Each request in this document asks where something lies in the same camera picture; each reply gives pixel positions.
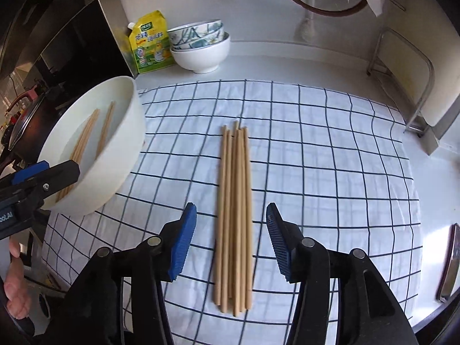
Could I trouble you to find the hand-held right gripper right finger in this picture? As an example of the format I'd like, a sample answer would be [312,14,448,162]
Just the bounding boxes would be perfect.
[266,203,419,345]

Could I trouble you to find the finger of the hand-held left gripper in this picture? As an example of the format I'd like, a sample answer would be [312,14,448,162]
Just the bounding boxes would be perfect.
[0,161,50,189]
[27,160,80,209]

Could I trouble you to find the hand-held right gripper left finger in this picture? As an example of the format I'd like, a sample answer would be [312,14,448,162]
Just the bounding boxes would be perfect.
[65,203,198,345]

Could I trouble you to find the bundle of wooden chopsticks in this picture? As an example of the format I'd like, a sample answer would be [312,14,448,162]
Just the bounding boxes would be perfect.
[212,120,254,317]

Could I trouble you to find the cream round basin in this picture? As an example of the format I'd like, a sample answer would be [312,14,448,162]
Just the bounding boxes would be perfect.
[36,75,146,217]

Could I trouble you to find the person's left hand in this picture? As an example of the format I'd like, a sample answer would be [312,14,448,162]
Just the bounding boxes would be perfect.
[0,239,33,320]

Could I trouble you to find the glass pot lid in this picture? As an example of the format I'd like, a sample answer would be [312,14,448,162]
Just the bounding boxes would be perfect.
[0,90,49,152]

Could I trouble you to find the white checked cloth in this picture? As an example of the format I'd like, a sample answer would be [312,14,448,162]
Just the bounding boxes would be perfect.
[42,79,423,345]

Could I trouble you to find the black range hood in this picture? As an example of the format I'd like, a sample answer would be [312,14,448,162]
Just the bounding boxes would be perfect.
[0,0,139,80]

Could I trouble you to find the yellow seasoning pouch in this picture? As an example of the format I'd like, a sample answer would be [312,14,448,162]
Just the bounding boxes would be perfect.
[126,10,175,75]

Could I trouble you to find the shiny dark flat object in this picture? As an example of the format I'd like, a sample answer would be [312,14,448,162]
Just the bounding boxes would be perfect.
[436,223,460,303]

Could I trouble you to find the metal board rack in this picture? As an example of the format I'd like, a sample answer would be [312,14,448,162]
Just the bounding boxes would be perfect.
[367,29,436,138]

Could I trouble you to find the plain white bowl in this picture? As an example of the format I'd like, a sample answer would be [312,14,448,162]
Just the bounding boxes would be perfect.
[170,32,231,74]

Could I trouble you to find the blue patterned bowl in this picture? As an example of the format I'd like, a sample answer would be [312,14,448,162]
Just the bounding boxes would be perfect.
[167,20,224,45]
[169,30,226,50]

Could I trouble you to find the white dish brush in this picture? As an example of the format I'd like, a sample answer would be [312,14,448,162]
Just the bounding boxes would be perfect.
[295,0,319,42]

